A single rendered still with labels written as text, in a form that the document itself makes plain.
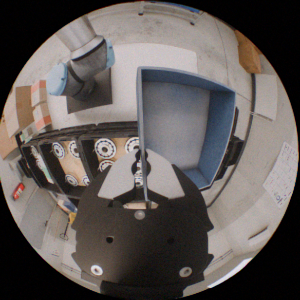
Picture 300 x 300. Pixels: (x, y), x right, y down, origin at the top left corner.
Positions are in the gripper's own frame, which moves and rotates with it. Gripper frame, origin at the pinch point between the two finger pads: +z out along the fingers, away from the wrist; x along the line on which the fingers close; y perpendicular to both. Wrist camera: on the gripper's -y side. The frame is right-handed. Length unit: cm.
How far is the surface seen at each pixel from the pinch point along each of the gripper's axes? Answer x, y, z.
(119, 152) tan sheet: -11.7, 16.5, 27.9
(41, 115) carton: -66, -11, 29
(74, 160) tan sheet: -40, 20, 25
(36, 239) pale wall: -312, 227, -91
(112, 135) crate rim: -10.2, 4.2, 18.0
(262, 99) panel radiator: 251, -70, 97
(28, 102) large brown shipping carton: -85, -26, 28
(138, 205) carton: -5, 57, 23
